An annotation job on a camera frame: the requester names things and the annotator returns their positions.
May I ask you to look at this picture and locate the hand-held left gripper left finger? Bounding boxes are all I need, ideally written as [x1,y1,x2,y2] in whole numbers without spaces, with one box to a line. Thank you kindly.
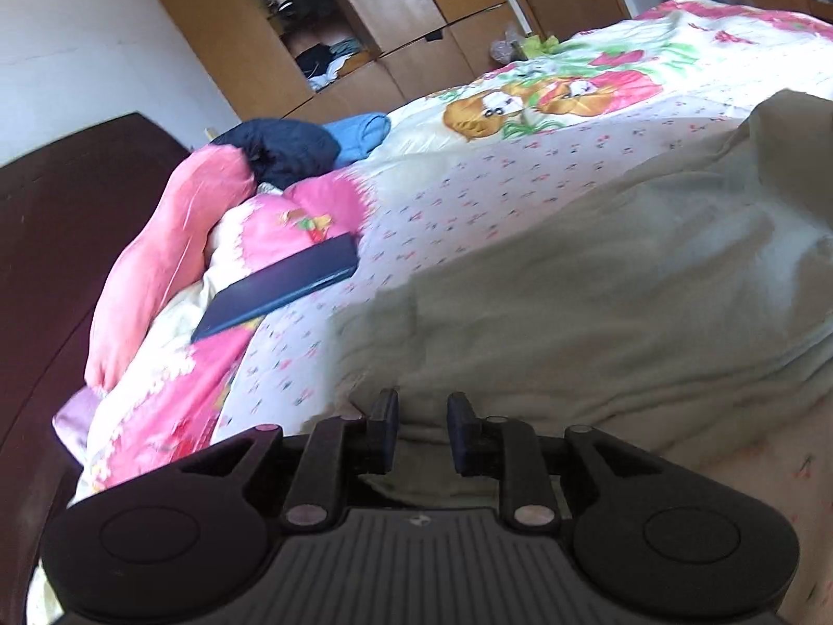
[175,389,400,530]

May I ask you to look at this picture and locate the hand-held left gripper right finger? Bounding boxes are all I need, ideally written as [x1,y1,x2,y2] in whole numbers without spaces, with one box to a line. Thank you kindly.
[448,392,661,530]

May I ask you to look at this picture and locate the light green pants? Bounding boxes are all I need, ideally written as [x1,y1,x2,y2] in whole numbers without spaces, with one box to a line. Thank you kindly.
[329,87,833,509]

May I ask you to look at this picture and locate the dark blue flat book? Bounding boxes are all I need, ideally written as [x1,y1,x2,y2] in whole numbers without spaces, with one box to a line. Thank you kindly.
[190,233,360,343]

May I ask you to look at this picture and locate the pink pillow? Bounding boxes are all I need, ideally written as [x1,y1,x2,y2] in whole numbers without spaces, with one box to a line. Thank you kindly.
[84,143,258,392]

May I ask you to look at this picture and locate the blue folded cloth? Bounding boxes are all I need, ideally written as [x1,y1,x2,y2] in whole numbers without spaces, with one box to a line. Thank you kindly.
[321,112,392,168]

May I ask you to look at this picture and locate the navy padded jacket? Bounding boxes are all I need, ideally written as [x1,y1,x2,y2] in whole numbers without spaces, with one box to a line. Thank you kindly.
[209,118,340,191]

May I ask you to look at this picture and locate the lilac cloth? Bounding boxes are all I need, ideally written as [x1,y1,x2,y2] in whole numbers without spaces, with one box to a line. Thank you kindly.
[52,387,98,463]

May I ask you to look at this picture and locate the folded clothes pile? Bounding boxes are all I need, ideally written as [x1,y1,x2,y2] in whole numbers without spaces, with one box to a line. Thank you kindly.
[294,35,382,93]

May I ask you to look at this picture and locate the dark wooden headboard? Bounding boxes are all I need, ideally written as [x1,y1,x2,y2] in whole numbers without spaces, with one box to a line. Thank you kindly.
[0,112,209,625]

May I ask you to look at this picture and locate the clear plastic bag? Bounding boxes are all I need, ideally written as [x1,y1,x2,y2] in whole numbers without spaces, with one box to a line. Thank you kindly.
[489,26,528,66]

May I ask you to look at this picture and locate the green bag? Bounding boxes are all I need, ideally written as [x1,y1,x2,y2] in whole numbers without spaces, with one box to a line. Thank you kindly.
[521,32,561,59]

